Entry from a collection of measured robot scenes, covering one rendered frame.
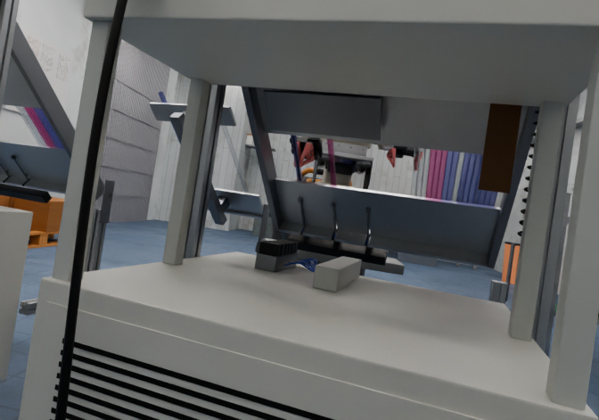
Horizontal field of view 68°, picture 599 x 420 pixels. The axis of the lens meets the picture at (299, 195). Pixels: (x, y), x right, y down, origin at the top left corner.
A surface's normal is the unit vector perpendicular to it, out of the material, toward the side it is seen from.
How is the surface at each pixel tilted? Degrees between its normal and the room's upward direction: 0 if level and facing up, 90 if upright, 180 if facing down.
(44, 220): 90
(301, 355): 90
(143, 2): 90
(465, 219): 136
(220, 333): 90
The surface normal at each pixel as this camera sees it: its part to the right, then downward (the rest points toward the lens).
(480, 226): -0.31, 0.67
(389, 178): -0.08, -0.03
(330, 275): -0.30, -0.06
